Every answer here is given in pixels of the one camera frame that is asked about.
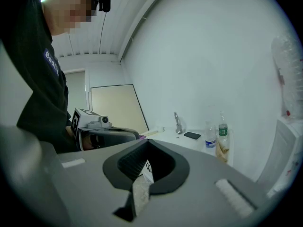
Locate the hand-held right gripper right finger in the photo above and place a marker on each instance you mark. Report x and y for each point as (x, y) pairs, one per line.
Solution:
(201, 197)

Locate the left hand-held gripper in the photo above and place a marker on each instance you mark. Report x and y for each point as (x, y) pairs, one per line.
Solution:
(82, 122)

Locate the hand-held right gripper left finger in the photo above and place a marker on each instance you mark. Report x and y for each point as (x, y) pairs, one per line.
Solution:
(94, 185)

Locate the person's left hand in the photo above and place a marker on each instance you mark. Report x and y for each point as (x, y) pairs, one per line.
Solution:
(87, 143)

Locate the grey window blind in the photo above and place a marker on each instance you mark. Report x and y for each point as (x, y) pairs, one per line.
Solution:
(75, 91)

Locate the beige door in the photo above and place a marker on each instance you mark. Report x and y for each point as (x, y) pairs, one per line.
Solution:
(118, 105)

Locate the brown snack bag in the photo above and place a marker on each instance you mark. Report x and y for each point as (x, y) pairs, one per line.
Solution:
(222, 151)

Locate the person's black t-shirt torso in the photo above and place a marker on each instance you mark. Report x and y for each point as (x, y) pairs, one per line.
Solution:
(40, 91)

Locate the water bottle with blue label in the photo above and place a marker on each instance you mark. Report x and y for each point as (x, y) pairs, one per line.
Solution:
(210, 143)

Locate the black smartphone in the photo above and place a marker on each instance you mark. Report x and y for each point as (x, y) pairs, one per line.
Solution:
(192, 135)

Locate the beige wooden stick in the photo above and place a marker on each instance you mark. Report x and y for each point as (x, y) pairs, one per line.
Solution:
(149, 133)

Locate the water bottle with green label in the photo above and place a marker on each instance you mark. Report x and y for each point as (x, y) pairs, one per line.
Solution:
(222, 130)

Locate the chrome faucet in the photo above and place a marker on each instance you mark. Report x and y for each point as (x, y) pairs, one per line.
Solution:
(179, 129)

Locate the small white cup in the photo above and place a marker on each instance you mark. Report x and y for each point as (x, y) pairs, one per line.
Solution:
(161, 128)

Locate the white water dispenser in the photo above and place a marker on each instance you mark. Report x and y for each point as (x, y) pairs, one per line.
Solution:
(281, 150)

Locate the person's head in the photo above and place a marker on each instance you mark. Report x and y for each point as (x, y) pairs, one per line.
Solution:
(66, 11)

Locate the plastic-wrapped water jug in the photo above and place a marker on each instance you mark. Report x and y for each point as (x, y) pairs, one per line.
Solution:
(291, 79)

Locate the black head-mounted camera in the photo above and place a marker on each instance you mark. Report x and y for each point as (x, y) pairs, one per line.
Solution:
(106, 1)

